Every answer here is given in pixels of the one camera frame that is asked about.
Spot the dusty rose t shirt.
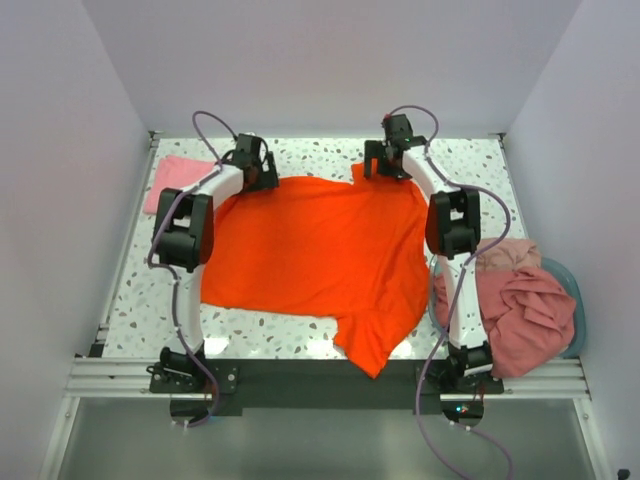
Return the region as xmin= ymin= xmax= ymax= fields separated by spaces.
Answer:
xmin=433 ymin=267 xmax=579 ymax=379

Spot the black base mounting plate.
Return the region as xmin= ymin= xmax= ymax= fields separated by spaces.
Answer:
xmin=147 ymin=352 xmax=504 ymax=419

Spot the aluminium frame rail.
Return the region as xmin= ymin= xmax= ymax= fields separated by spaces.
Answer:
xmin=64 ymin=358 xmax=591 ymax=400

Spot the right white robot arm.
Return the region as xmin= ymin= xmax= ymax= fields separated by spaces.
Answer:
xmin=364 ymin=108 xmax=493 ymax=378

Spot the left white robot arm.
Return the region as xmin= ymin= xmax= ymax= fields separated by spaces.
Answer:
xmin=147 ymin=133 xmax=279 ymax=354

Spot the folded pink t shirt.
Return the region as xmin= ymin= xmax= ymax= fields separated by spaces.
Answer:
xmin=142 ymin=155 xmax=220 ymax=215

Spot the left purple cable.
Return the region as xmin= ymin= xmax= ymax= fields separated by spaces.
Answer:
xmin=147 ymin=110 xmax=241 ymax=429

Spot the orange t shirt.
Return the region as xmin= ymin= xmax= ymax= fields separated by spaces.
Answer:
xmin=201 ymin=164 xmax=429 ymax=377

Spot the light blue plastic basket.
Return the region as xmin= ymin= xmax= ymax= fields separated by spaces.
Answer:
xmin=427 ymin=257 xmax=587 ymax=359

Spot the beige pink t shirt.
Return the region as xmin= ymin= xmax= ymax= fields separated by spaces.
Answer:
xmin=476 ymin=238 xmax=542 ymax=271

